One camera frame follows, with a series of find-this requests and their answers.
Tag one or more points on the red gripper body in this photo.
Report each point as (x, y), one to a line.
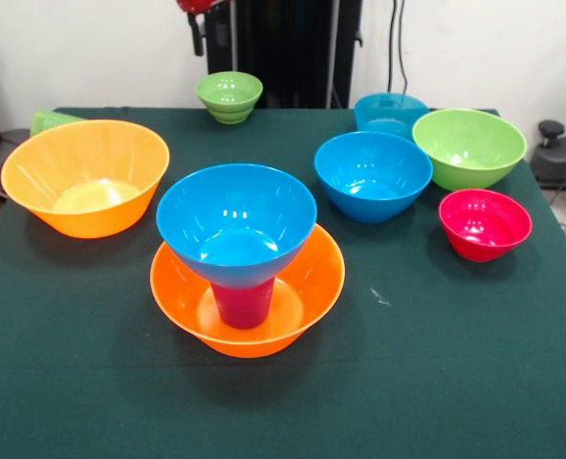
(196, 5)

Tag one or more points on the dark green table cloth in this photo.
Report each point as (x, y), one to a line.
(426, 382)

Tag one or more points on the large orange plastic bowl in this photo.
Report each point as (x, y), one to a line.
(316, 287)
(82, 153)

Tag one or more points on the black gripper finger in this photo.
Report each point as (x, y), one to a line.
(196, 36)

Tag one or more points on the large green plastic bowl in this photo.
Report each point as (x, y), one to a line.
(469, 138)

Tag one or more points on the black stand base with knob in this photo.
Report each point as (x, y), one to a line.
(565, 158)

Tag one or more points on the small pink plastic bowl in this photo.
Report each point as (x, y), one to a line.
(484, 220)

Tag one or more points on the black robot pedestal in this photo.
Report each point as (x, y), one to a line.
(283, 48)

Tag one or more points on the small green plastic bowl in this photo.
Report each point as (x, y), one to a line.
(229, 93)

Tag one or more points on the blue plastic bowl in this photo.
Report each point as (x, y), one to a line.
(235, 201)
(371, 167)

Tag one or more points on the purple plastic cup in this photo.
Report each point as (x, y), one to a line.
(242, 306)

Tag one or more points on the small translucent blue bowl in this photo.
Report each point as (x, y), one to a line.
(390, 112)

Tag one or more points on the green plastic cup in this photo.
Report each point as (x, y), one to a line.
(49, 122)

